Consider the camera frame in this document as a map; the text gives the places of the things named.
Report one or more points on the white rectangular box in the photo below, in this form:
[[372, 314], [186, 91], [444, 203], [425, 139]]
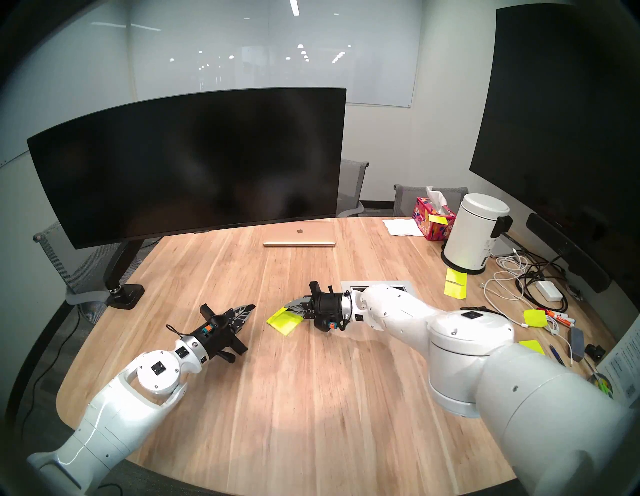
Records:
[[502, 246]]

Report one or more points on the grey table power outlet panel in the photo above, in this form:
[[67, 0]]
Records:
[[349, 284]]

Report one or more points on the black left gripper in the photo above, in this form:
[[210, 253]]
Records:
[[217, 337]]

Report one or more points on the grey mesh office chair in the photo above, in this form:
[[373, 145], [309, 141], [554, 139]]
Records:
[[410, 200], [60, 260], [352, 185]]

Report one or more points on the white power adapter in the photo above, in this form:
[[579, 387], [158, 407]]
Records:
[[549, 291]]

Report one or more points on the black wall television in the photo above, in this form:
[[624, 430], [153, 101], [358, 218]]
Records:
[[560, 125]]

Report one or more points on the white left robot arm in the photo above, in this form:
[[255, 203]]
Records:
[[110, 415]]

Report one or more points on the green scissors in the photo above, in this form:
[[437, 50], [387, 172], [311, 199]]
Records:
[[606, 390]]

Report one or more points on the colourful tissue box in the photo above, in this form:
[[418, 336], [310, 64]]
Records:
[[432, 227]]

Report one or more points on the yellow sticky note pad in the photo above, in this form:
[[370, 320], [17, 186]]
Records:
[[532, 345], [282, 326]]

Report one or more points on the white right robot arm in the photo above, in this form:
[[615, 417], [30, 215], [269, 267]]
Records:
[[475, 360]]

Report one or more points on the white paper napkin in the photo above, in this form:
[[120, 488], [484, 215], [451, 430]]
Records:
[[402, 227]]

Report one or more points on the white orange marker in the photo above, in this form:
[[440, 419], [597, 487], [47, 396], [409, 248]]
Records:
[[560, 316]]

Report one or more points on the clear tape roll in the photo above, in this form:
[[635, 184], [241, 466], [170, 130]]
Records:
[[594, 382]]

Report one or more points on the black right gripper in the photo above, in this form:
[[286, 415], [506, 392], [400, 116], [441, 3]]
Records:
[[330, 310]]

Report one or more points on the small black clip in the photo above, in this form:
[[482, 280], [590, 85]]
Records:
[[595, 351]]

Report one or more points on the black curved monitor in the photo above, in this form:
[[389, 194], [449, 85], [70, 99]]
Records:
[[190, 160]]

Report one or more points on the blue pen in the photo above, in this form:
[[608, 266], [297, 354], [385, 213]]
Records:
[[556, 355]]

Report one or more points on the black video sound bar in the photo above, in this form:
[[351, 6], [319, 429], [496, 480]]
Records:
[[565, 250]]

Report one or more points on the curled yellow sticky note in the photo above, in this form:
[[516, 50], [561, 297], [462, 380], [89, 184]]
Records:
[[535, 318]]

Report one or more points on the gold closed laptop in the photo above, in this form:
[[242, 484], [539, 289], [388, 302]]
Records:
[[300, 234]]

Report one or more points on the black laptop stand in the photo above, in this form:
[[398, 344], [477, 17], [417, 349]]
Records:
[[472, 310]]

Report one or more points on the grey whiteboard eraser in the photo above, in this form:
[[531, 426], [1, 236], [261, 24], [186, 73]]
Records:
[[576, 344]]

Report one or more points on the glass wall whiteboard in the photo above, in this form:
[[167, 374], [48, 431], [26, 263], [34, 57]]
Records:
[[350, 60]]

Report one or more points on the white pedal trash can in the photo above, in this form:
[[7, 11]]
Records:
[[472, 230]]

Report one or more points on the white printed paper sheet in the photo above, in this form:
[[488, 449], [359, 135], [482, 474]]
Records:
[[625, 370]]

